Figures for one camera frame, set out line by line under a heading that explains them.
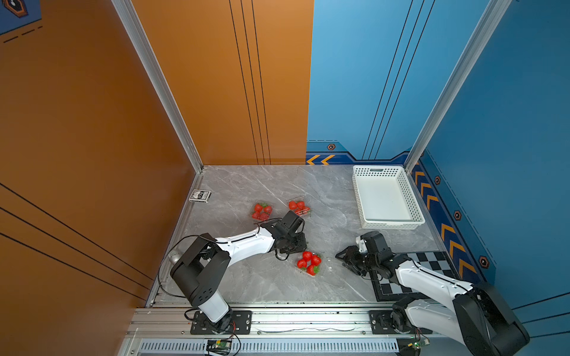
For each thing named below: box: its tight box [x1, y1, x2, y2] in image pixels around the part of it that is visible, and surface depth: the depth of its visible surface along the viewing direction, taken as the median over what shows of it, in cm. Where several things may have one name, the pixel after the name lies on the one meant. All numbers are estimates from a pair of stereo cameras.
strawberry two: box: [310, 254, 322, 267], surface depth 87 cm
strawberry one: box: [302, 250, 313, 262], surface depth 88 cm
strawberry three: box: [296, 258, 308, 270], surface depth 85 cm
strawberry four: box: [306, 264, 320, 276], surface depth 84 cm
